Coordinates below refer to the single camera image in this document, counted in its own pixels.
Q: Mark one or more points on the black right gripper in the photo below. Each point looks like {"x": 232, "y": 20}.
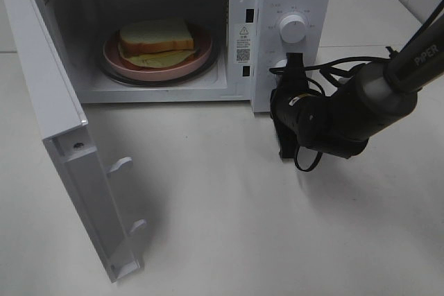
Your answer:
{"x": 293, "y": 107}

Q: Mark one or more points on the white timer knob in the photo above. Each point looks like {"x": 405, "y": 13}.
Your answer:
{"x": 279, "y": 64}

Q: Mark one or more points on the pink round plate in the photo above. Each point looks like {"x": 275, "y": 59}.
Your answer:
{"x": 178, "y": 66}

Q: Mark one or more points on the white microwave door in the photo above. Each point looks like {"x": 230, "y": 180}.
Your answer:
{"x": 67, "y": 139}

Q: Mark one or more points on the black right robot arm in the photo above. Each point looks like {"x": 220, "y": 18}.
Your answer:
{"x": 336, "y": 107}

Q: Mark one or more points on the white bread sandwich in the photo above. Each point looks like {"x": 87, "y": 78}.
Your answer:
{"x": 157, "y": 43}

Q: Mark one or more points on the upper white power knob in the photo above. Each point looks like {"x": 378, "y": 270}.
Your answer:
{"x": 293, "y": 28}

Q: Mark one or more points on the white warning label sticker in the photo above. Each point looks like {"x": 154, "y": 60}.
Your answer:
{"x": 243, "y": 43}

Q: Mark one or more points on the glass microwave turntable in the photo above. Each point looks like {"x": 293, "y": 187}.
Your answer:
{"x": 203, "y": 60}

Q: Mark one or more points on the white microwave oven body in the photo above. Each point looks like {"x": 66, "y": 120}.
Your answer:
{"x": 85, "y": 25}

